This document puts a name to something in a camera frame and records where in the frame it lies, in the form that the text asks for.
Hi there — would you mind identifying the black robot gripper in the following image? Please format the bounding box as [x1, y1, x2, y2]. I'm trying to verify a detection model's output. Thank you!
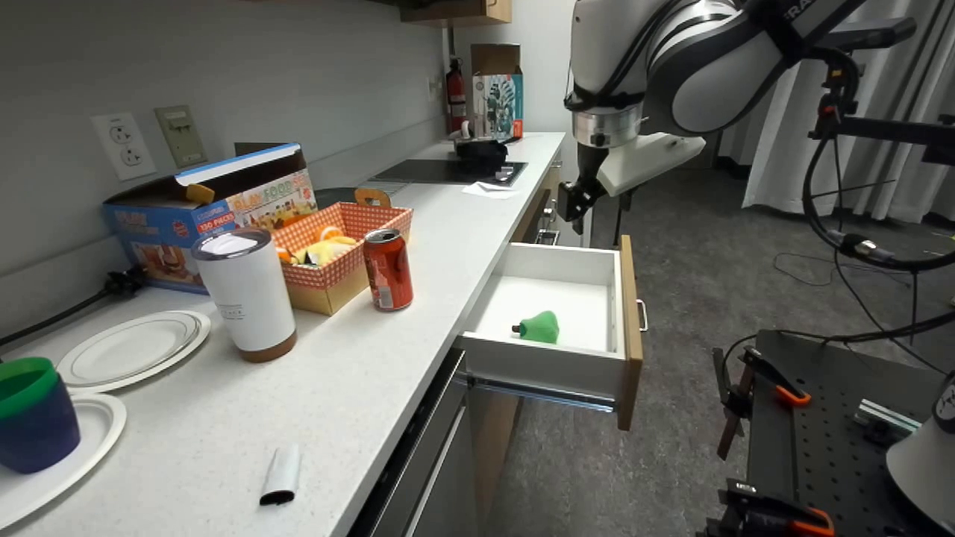
[556, 136, 614, 239]

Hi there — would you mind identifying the white drawer with wooden front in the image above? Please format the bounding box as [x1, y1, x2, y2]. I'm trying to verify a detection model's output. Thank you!
[458, 232, 650, 433]

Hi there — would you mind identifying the green toy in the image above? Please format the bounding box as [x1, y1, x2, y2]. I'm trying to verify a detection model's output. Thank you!
[510, 306, 564, 348]

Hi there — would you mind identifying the yellow toy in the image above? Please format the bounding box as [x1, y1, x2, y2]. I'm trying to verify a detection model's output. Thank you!
[292, 224, 358, 268]

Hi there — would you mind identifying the black built-in oven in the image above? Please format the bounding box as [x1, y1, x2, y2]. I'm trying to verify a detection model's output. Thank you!
[516, 175, 568, 248]

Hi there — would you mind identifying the black pan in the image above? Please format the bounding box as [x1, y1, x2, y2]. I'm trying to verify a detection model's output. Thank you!
[452, 135, 513, 174]

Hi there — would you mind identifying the printed cardboard box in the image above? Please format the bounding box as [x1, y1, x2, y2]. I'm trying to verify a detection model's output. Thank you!
[468, 41, 529, 142]

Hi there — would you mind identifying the black cooktop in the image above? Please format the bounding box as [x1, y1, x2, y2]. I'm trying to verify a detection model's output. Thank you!
[371, 154, 529, 189]

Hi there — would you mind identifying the red fire extinguisher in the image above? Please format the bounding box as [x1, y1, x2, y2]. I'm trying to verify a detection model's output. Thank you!
[443, 56, 473, 139]

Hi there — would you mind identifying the red soda can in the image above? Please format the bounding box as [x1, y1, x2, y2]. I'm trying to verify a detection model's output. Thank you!
[361, 227, 419, 317]

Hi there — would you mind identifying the white curtain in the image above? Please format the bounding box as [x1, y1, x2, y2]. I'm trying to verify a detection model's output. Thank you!
[713, 0, 955, 227]

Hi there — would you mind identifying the wooden upper cabinet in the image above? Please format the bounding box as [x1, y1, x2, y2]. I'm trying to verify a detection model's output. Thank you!
[396, 0, 516, 28]

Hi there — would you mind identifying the orange checkered basket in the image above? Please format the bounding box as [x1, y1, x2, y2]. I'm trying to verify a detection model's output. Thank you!
[270, 199, 416, 318]

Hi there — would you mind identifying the wooden cabinet door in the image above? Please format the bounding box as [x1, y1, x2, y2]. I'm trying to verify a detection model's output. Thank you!
[465, 381, 529, 537]

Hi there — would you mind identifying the grey dishwasher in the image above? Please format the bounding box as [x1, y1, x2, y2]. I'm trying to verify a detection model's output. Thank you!
[347, 345, 481, 537]

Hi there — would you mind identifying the black perforated table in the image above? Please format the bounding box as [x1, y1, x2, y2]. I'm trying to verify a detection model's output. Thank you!
[740, 327, 955, 537]

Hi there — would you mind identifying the white tumbler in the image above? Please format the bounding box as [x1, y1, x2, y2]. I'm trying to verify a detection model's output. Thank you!
[192, 229, 302, 365]

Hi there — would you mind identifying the aluminium profile bar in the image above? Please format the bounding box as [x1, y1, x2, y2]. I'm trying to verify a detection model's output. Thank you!
[855, 397, 926, 441]

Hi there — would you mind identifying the small white marker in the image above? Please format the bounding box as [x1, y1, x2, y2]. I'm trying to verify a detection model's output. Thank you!
[256, 441, 305, 506]

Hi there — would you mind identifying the blue snack box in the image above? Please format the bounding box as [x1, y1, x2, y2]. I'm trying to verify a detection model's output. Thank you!
[102, 139, 322, 295]

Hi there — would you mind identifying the white dome shaped object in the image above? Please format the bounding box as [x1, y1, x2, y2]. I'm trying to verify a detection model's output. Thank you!
[883, 375, 955, 535]

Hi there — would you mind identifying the white plate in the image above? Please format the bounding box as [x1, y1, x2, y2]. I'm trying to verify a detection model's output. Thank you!
[0, 387, 131, 535]
[56, 306, 216, 397]

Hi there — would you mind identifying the blue cup with green rim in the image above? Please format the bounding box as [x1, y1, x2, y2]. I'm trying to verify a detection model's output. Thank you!
[0, 356, 83, 477]

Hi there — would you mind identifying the white wrist camera block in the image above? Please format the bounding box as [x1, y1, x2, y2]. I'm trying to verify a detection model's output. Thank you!
[593, 132, 710, 199]

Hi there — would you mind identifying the black looped cable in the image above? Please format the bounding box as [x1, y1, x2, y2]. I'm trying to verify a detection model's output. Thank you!
[801, 136, 955, 277]

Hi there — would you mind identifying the orange handled clamp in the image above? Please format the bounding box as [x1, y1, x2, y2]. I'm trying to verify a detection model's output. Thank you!
[713, 477, 838, 537]
[710, 344, 814, 462]

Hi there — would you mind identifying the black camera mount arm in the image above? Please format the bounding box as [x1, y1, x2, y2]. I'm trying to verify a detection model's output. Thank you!
[808, 48, 955, 166]

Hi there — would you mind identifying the black stereo camera bar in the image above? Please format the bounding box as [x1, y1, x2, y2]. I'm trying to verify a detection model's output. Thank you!
[817, 14, 920, 53]

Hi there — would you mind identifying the grey wall switch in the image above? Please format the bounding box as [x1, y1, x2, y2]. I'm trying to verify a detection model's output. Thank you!
[153, 101, 210, 169]

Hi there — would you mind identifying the white wall outlet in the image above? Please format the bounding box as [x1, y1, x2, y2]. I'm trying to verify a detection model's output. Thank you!
[91, 111, 159, 183]

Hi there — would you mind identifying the black power cord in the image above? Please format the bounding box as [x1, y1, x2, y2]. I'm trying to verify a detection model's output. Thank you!
[0, 262, 153, 345]

